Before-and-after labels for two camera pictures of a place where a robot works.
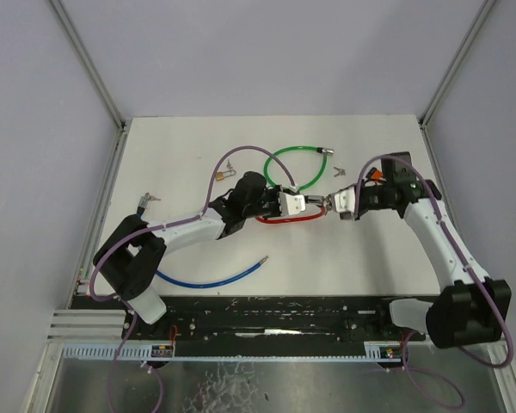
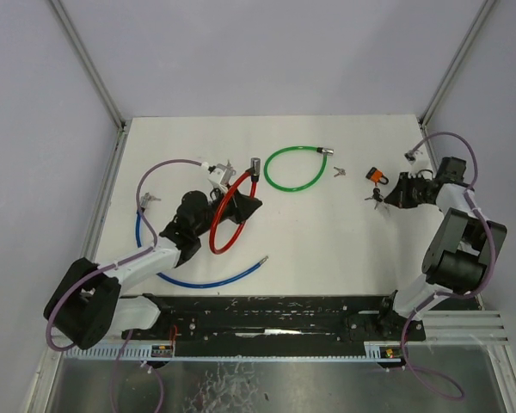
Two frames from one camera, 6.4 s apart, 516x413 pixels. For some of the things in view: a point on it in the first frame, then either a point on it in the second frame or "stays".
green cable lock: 320,150 stays
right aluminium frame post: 484,9 stays
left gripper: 274,193 to 244,207
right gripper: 360,212 to 398,195
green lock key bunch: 341,171 stays
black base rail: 275,319 stays
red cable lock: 324,210 to 254,174
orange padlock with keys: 375,174 stays
